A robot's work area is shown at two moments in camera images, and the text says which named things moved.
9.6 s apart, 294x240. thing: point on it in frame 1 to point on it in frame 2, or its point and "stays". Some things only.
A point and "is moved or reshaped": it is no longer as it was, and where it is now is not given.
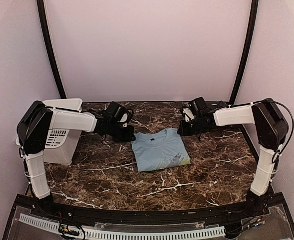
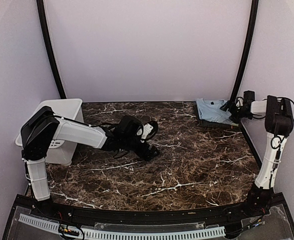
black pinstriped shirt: (214, 105) is moved or reshaped
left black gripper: (129, 136) to (148, 156)
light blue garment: (160, 150) is moved or reshaped
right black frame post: (254, 17) stays
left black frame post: (46, 34) stays
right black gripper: (183, 131) to (236, 119)
